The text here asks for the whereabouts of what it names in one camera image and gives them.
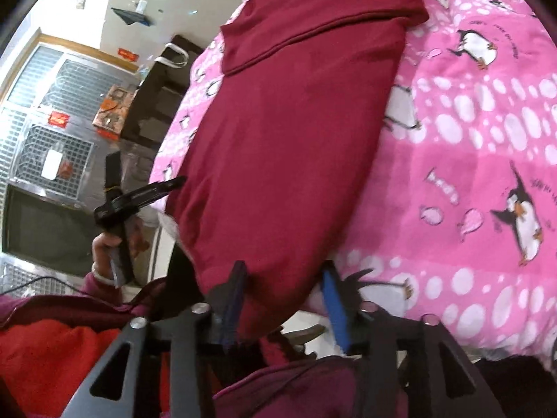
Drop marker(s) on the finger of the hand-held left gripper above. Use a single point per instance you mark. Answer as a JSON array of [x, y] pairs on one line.
[[152, 191]]

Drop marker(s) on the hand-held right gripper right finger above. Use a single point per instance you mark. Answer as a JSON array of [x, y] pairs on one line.
[[337, 313]]

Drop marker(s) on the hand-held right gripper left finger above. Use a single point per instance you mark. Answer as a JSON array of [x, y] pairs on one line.
[[230, 311]]

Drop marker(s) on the dark red sweater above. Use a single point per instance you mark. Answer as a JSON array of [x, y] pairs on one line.
[[283, 139]]

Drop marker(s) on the person's left forearm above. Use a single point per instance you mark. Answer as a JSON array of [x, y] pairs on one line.
[[93, 291]]

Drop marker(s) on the person's left hand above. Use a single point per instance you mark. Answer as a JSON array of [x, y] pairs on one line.
[[101, 254]]

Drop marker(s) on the dark flat screen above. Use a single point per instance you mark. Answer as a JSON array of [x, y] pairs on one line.
[[43, 230]]

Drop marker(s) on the white paper sheet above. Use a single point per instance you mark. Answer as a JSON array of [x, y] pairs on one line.
[[53, 164]]

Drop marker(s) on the dark wooden nightstand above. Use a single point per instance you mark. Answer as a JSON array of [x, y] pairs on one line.
[[152, 113]]

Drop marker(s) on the person's maroon jacket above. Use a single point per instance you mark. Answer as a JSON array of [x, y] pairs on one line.
[[296, 383]]

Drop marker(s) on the orange door poster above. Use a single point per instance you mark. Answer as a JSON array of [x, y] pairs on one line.
[[113, 111]]

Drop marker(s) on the red door sticker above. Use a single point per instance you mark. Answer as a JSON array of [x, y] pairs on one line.
[[58, 118]]

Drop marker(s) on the metal mesh door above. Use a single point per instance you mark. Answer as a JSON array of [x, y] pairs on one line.
[[69, 82]]

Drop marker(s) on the person's red garment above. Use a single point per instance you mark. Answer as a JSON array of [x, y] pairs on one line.
[[43, 357]]

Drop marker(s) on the dark cloth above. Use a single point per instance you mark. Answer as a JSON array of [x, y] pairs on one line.
[[513, 381]]

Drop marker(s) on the pink penguin print blanket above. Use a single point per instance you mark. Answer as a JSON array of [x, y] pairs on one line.
[[470, 174]]

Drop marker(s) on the red wall sticker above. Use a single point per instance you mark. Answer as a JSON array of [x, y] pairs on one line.
[[128, 54]]

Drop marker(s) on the dark wall shelf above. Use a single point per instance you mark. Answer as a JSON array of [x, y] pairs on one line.
[[130, 16]]

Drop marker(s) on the white wall switch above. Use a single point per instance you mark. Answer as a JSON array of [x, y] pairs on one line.
[[142, 6]]

